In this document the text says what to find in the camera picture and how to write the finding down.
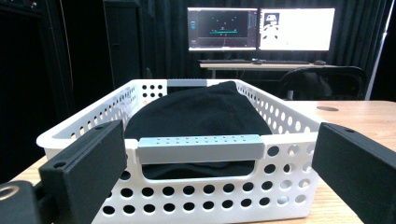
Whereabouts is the black keyboard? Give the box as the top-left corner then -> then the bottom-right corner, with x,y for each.
261,59 -> 311,65
197,58 -> 253,65

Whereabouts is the black office chair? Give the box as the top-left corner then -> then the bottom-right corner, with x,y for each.
277,65 -> 369,102

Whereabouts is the black curtain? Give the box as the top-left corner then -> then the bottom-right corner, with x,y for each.
136,0 -> 387,82

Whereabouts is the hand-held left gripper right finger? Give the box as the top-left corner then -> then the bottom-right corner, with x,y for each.
310,121 -> 396,224

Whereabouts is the black cloth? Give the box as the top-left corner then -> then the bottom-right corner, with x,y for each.
123,80 -> 274,180

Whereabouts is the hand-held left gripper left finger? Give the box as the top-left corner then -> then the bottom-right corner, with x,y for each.
37,119 -> 129,224

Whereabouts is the monitor with dark screen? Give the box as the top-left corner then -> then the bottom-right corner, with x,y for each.
186,7 -> 259,52

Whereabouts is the monitor with white screen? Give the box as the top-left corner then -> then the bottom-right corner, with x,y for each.
258,7 -> 336,52

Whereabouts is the wooden desk with white legs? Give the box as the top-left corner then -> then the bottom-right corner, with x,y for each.
199,62 -> 339,79

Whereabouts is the dark cabinet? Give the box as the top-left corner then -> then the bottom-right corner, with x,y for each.
102,0 -> 157,89

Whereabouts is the white metal pole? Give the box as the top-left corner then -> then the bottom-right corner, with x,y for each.
363,0 -> 394,101

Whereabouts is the white perforated plastic basket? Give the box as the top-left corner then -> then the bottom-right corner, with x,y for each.
35,77 -> 325,224

